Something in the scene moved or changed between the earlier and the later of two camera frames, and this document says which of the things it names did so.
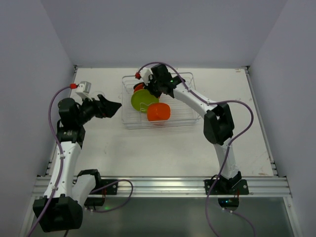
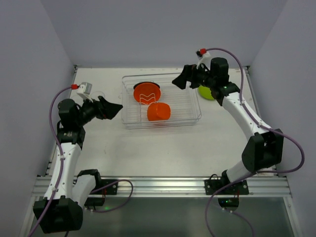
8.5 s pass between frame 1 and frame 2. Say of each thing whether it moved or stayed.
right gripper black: moved
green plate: moved
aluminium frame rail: stayed
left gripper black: stayed
